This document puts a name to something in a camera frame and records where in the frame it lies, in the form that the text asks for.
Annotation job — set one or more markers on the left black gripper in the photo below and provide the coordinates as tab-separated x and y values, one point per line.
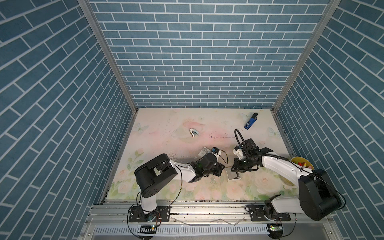
218	166

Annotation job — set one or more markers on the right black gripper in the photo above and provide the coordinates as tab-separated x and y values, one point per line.
236	166

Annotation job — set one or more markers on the white jewelry box base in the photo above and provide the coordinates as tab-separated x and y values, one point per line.
232	176

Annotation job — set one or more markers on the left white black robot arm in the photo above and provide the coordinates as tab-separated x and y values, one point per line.
154	175

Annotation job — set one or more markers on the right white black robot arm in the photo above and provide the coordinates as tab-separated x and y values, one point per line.
317	196

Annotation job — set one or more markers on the middle white bow gift box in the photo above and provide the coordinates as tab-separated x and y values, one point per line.
204	151

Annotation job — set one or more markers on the blue black stapler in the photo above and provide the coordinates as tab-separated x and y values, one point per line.
251	121

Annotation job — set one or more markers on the yellow pen cup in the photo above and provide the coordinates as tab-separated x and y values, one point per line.
302	162

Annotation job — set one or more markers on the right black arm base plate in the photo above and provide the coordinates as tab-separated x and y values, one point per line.
259	213

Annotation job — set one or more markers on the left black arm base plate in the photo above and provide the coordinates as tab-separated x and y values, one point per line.
137	215

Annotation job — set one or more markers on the aluminium front rail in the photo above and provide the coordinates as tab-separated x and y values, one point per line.
197	218

